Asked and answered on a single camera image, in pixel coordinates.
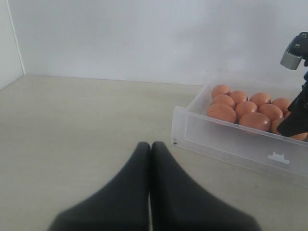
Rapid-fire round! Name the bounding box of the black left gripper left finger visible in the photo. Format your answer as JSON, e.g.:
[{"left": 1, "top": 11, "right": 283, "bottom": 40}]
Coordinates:
[{"left": 49, "top": 142, "right": 151, "bottom": 231}]

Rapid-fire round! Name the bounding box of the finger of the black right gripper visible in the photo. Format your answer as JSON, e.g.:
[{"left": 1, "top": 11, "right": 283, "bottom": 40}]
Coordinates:
[{"left": 277, "top": 105, "right": 308, "bottom": 137}]

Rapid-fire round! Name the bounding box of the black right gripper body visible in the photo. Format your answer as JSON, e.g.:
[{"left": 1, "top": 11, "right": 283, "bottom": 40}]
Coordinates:
[{"left": 288, "top": 81, "right": 308, "bottom": 113}]

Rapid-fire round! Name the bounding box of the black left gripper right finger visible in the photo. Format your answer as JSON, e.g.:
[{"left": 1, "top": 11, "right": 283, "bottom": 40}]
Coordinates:
[{"left": 150, "top": 141, "right": 261, "bottom": 231}]

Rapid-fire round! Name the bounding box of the clear plastic drawer bin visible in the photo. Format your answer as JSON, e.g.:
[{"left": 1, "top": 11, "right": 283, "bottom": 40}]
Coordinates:
[{"left": 171, "top": 78, "right": 308, "bottom": 188}]

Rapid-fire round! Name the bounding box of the brown egg middle row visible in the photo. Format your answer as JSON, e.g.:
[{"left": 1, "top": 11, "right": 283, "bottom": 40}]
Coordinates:
[{"left": 235, "top": 101, "right": 258, "bottom": 121}]

